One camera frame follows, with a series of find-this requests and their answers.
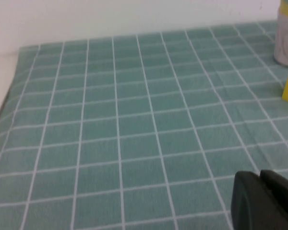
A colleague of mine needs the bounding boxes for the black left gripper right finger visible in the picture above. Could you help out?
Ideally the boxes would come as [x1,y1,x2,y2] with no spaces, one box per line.
[259,169,288,222]

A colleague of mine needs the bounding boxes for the green checked tablecloth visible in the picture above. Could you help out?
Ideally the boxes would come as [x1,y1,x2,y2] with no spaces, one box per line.
[0,20,288,230]

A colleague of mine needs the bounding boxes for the white cup pink inside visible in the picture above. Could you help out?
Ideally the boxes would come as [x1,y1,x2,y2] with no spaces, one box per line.
[273,9,288,68]

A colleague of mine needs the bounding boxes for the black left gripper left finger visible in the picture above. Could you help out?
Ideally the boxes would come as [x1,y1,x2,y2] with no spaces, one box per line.
[231,170,288,230]

